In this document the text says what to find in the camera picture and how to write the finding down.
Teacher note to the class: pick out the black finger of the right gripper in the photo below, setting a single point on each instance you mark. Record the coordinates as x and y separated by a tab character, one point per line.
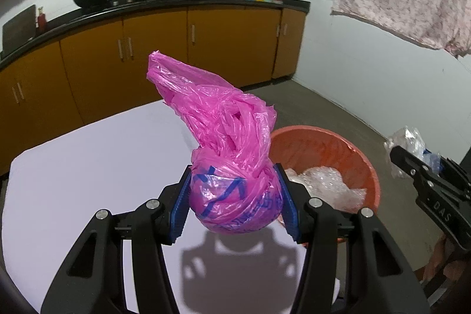
409	164

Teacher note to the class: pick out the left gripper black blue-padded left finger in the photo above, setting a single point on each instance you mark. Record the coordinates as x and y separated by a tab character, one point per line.
91	277

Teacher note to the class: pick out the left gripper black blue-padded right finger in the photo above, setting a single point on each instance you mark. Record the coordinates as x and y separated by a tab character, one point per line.
379	279

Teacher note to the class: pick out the clear plastic trash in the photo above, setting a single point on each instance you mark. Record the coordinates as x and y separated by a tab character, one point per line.
410	139

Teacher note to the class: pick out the pink purple plastic bag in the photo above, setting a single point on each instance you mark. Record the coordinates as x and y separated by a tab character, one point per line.
234	185

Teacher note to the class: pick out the person's hand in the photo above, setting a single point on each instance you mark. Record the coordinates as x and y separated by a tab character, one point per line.
452	270

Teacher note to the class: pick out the bubble wrap sheet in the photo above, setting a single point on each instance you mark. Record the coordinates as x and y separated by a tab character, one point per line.
327	184

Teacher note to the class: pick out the red plastic basin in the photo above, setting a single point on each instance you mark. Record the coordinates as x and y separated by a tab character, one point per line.
301	147

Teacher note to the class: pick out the lower wooden cabinets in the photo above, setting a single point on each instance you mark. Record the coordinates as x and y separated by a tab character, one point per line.
97	72

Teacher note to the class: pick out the red bottle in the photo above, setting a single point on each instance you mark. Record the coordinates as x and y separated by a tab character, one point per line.
41	21

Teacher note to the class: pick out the dark cutting board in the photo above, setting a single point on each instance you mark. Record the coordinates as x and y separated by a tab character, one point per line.
19	30

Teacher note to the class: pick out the black countertop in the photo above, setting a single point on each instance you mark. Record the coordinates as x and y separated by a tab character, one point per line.
78	18

